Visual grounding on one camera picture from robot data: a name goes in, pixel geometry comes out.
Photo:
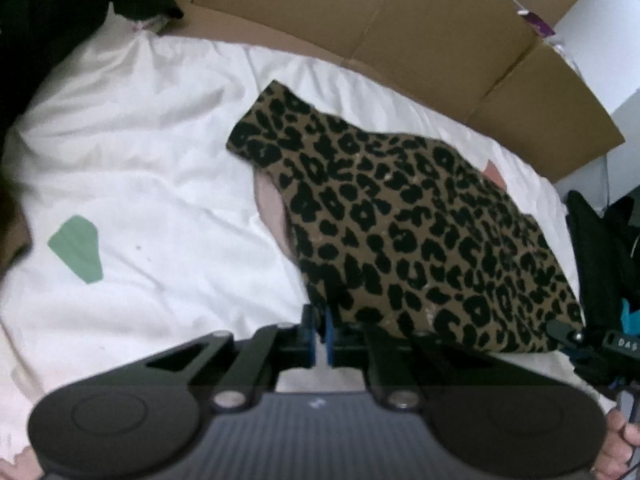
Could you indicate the dark clothes pile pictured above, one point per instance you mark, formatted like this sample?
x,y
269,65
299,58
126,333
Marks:
x,y
55,15

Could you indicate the purple packet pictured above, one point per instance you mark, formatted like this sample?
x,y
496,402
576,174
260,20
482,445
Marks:
x,y
537,24

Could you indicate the black cloth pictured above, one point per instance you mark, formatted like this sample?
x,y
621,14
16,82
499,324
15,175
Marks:
x,y
600,250

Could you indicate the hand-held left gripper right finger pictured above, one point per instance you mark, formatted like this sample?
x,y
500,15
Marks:
x,y
330,347

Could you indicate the person's right hand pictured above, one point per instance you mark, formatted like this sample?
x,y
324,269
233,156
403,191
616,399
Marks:
x,y
616,447

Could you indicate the brown cardboard box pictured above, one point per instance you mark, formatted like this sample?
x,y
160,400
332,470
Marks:
x,y
400,25

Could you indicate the white bedsheet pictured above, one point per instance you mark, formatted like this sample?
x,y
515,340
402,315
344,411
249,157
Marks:
x,y
150,160

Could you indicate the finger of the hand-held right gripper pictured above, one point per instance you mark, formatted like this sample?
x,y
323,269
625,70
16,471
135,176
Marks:
x,y
565,332

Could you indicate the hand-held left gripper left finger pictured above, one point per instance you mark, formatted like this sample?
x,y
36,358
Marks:
x,y
312,346

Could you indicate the leopard print garment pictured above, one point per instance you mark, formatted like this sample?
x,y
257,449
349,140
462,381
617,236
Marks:
x,y
415,230

